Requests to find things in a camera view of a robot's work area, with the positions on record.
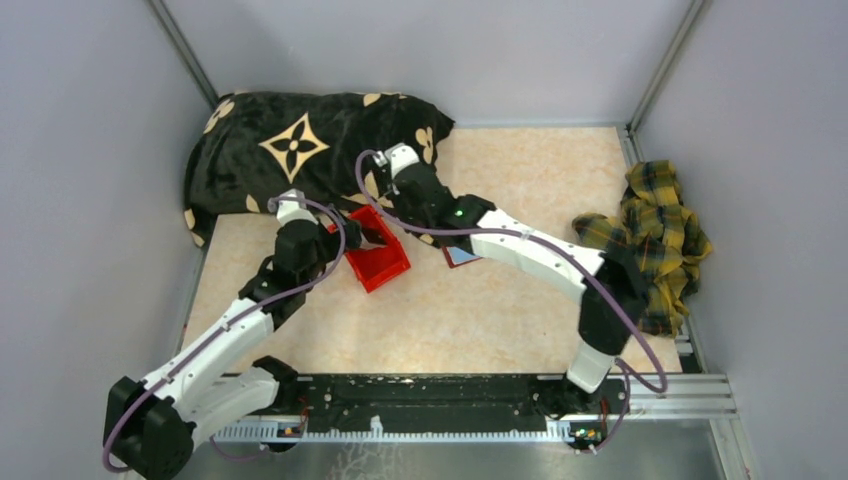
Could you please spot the aluminium frame rail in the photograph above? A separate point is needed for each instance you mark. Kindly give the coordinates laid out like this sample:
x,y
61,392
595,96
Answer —
x,y
678,397

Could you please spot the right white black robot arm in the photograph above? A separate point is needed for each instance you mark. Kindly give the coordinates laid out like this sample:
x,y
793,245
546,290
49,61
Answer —
x,y
605,283

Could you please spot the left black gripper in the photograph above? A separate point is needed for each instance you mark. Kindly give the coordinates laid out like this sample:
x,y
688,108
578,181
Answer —
x,y
335,242

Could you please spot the black floral pillow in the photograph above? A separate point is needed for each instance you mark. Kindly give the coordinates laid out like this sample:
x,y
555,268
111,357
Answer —
x,y
257,145

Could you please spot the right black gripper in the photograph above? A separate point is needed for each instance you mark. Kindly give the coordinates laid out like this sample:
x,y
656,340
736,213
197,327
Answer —
x,y
396,201

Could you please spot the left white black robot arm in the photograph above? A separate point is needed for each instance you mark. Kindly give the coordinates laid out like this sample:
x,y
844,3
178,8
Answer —
x,y
154,425

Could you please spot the yellow plaid cloth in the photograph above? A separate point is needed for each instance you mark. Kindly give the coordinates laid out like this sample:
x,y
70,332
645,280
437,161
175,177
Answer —
x,y
665,237

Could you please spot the red plastic bin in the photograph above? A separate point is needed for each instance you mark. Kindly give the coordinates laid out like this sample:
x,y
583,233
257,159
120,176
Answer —
x,y
381,257

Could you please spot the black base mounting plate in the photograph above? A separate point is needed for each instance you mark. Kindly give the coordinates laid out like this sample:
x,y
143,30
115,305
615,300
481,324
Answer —
x,y
447,404

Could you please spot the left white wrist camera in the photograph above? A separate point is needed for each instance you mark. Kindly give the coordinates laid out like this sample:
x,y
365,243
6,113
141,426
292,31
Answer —
x,y
289,207

